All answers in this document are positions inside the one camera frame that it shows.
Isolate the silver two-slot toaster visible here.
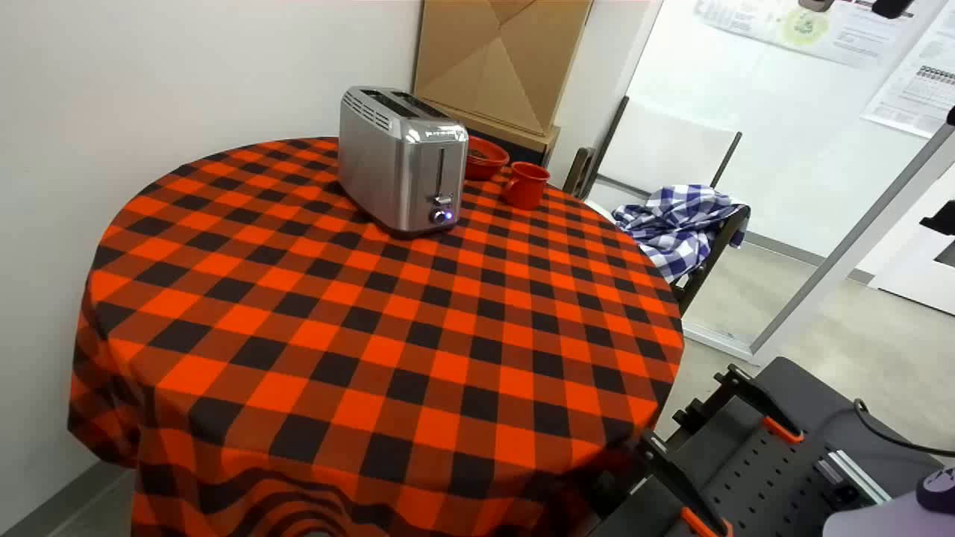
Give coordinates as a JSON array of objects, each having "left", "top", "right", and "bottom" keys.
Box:
[{"left": 336, "top": 85, "right": 470, "bottom": 238}]

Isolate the red mug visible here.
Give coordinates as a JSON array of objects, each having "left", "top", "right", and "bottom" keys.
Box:
[{"left": 496, "top": 158, "right": 551, "bottom": 213}]

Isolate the orange black plaid tablecloth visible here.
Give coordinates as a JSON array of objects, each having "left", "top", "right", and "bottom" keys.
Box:
[{"left": 65, "top": 134, "right": 688, "bottom": 537}]

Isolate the blue white checkered cloth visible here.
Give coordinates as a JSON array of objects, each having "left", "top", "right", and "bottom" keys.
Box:
[{"left": 608, "top": 181, "right": 748, "bottom": 287}]

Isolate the brown cardboard box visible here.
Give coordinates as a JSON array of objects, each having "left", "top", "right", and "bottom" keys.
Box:
[{"left": 409, "top": 0, "right": 597, "bottom": 155}]

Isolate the black folding chair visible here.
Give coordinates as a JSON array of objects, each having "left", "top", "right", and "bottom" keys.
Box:
[{"left": 560, "top": 92, "right": 754, "bottom": 317}]

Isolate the black perforated robot cart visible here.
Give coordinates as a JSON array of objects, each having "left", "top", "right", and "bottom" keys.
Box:
[{"left": 585, "top": 356, "right": 955, "bottom": 537}]

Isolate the small rounded puck device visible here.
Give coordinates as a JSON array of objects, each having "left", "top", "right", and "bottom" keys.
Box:
[{"left": 912, "top": 466, "right": 955, "bottom": 517}]

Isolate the orange clamp handle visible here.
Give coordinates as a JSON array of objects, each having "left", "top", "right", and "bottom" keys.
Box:
[
  {"left": 676, "top": 504, "right": 737, "bottom": 537},
  {"left": 760, "top": 416, "right": 809, "bottom": 451}
]

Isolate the aluminium profile post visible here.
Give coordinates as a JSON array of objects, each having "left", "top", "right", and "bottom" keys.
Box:
[{"left": 748, "top": 104, "right": 955, "bottom": 362}]

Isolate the large white wall poster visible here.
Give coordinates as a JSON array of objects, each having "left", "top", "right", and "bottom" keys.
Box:
[{"left": 693, "top": 0, "right": 948, "bottom": 73}]

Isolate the silver aluminium rail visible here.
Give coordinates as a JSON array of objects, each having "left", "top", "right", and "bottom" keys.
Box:
[{"left": 821, "top": 448, "right": 896, "bottom": 507}]

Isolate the black floor cable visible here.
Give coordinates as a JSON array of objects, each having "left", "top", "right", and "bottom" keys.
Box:
[{"left": 846, "top": 401, "right": 955, "bottom": 463}]

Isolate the black wall bracket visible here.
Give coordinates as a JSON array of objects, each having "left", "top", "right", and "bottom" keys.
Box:
[{"left": 915, "top": 196, "right": 955, "bottom": 269}]

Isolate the white text wall poster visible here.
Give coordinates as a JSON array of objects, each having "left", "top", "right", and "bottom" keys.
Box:
[{"left": 863, "top": 26, "right": 955, "bottom": 141}]

